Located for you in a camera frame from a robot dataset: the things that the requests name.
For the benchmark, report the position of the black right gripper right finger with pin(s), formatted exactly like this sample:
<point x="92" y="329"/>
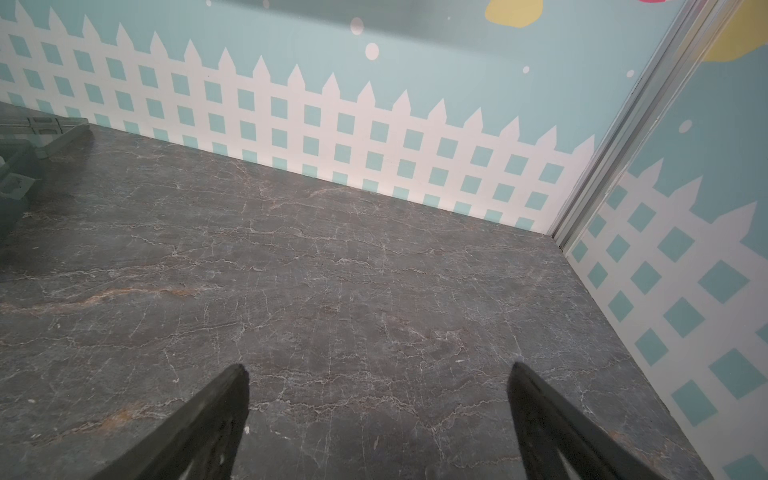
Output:
<point x="554" y="437"/>

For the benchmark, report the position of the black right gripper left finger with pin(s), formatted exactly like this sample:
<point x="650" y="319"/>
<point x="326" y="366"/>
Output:
<point x="199" y="441"/>

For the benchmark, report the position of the dark green compartment organizer box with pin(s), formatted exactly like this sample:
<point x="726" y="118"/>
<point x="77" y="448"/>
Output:
<point x="28" y="140"/>

